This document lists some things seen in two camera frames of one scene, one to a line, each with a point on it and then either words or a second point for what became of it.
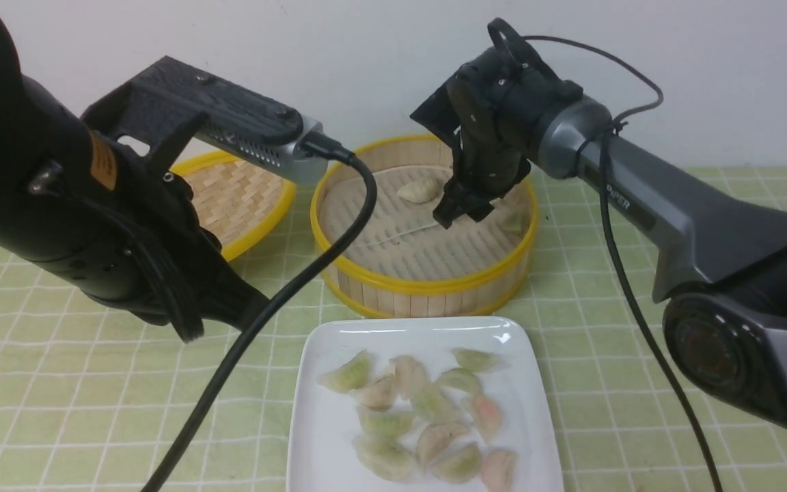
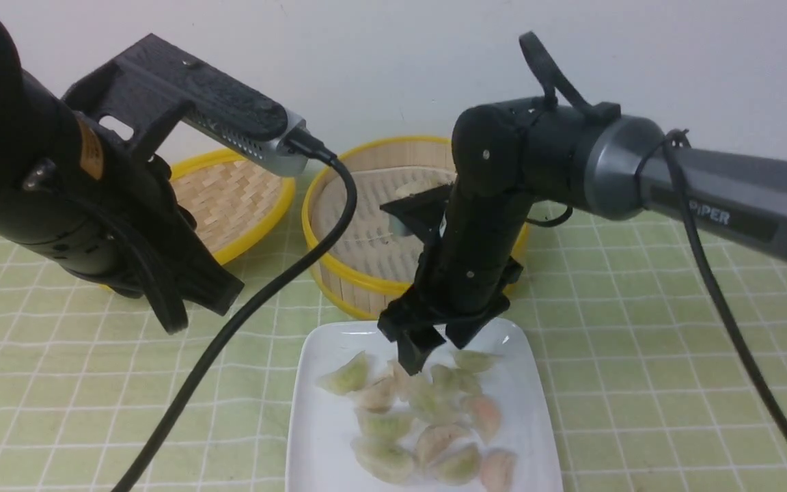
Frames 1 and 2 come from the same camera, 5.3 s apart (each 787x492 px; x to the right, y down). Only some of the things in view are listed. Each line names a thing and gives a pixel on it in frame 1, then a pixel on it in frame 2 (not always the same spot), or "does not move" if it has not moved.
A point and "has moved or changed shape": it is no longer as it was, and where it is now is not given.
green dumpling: [518, 222] has moved or changed shape
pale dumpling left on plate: [377, 395] does not move
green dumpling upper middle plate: [461, 378] does not move
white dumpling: [421, 190] does not move
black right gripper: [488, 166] → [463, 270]
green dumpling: [350, 376] does not move
